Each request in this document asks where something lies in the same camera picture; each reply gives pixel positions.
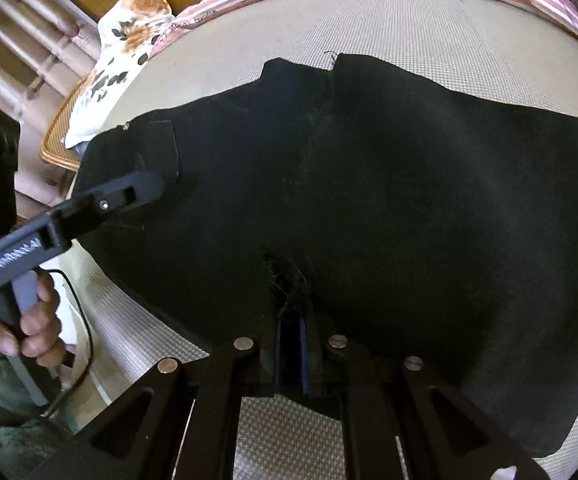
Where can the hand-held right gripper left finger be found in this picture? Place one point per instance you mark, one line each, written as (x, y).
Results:
(285, 350)

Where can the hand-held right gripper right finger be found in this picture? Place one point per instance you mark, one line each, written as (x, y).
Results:
(303, 355)

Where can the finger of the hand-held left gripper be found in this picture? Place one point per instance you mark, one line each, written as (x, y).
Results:
(119, 195)

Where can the black pants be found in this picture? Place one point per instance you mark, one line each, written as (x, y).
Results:
(394, 185)

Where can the person's left hand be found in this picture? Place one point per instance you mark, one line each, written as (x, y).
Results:
(44, 335)

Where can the wicker chair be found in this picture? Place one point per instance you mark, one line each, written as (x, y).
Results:
(56, 145)

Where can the floral pillow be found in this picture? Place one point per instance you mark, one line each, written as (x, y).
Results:
(119, 50)

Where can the light curtain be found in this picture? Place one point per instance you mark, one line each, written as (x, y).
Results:
(19, 35)

